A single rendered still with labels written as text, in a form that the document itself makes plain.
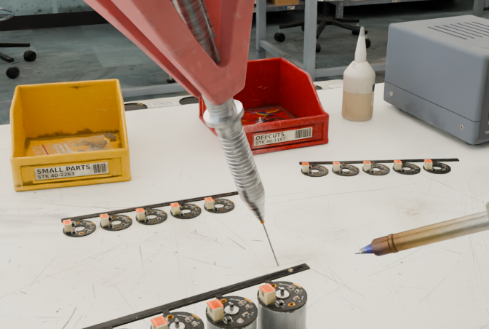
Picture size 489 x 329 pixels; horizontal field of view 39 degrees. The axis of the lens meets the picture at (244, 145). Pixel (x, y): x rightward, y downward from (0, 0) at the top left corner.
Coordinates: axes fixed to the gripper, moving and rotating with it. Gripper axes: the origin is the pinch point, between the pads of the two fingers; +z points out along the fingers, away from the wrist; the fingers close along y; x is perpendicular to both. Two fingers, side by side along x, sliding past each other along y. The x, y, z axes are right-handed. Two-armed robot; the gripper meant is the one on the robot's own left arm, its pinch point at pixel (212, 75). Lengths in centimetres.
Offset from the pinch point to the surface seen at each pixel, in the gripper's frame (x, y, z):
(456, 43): -36.5, 18.2, 23.9
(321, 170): -17.9, 19.8, 26.9
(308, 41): -150, 186, 126
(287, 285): -0.6, 1.3, 13.5
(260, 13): -169, 242, 134
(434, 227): -4.6, -5.3, 9.3
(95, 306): 6.0, 14.2, 17.7
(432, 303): -9.6, 0.9, 23.7
